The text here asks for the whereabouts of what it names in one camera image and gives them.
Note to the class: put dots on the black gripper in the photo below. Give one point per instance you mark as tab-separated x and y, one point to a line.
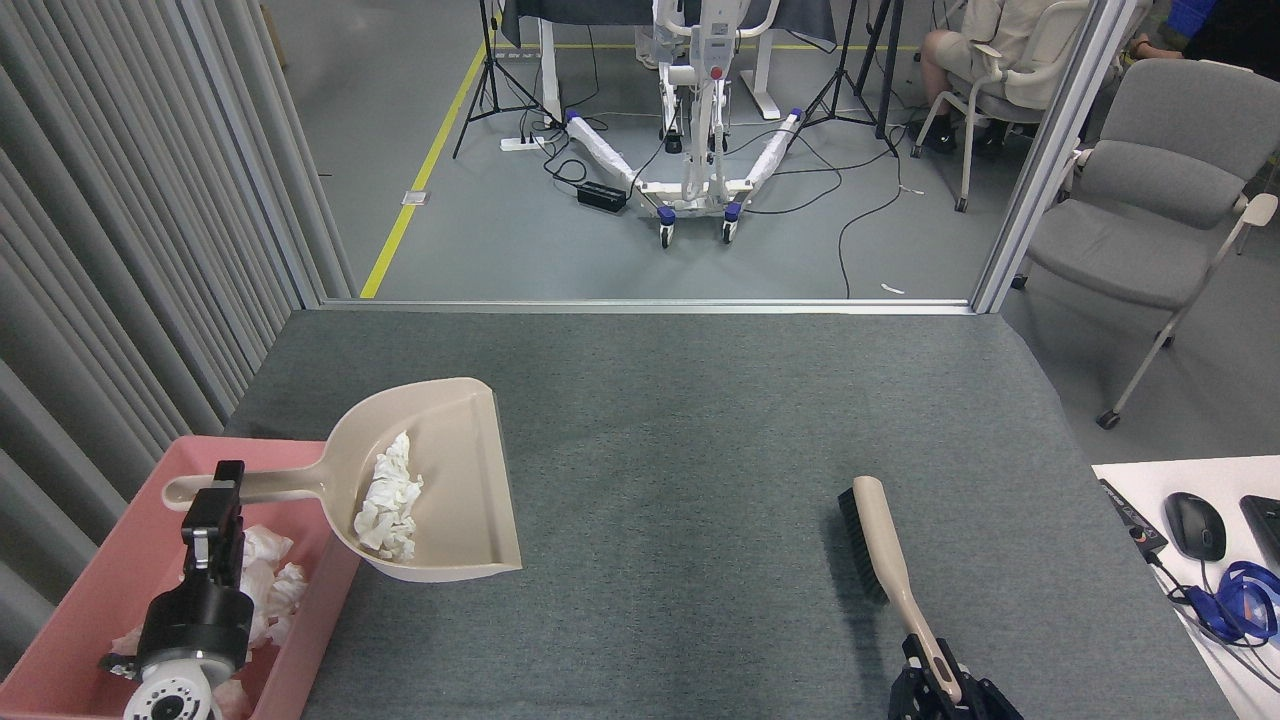
195	625

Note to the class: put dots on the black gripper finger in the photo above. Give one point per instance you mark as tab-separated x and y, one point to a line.
990	705
915	695

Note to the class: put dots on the beige hand brush black bristles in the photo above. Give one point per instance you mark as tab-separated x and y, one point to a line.
885	550

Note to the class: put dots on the beige plastic dustpan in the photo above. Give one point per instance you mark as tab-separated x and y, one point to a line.
460	480

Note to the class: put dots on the pink plastic bin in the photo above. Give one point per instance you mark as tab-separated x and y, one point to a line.
120	560

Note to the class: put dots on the white crumpled tissue heap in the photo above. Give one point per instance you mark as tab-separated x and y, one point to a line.
275	590

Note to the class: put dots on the black flat device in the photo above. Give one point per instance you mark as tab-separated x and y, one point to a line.
1130	515

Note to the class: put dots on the blue headphones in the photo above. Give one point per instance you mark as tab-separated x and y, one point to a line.
1215	615

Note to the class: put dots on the white side table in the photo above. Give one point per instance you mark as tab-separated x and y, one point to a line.
1130	475

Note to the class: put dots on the black computer mouse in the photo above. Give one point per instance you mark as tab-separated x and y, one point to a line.
1195	525

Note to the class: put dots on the grey curtain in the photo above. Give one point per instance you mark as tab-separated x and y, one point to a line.
100	250

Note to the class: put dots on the metal floor plate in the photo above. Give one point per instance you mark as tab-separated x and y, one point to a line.
416	198

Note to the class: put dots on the grey padded chair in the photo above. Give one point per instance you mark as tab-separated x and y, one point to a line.
1130	250

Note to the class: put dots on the white power strip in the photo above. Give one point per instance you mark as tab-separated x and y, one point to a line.
522	143

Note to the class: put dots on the black power adapter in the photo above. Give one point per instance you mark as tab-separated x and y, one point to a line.
602	196

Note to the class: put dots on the black tripod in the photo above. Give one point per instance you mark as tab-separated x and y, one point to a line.
850	70
490	70

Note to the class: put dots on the white-legged desk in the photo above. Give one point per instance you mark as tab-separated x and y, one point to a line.
553	70

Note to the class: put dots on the white chair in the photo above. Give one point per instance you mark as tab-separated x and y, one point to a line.
1045	80

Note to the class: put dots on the white wheeled stand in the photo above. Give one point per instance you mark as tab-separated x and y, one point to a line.
700	100

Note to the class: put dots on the person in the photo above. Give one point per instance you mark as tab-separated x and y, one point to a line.
1235	30
985	20

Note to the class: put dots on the blue box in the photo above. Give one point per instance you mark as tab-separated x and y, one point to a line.
1188	18

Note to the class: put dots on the silver table edge rail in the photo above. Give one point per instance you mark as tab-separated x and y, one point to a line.
650	306

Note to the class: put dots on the silver post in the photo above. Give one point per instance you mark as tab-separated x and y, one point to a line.
1050	150

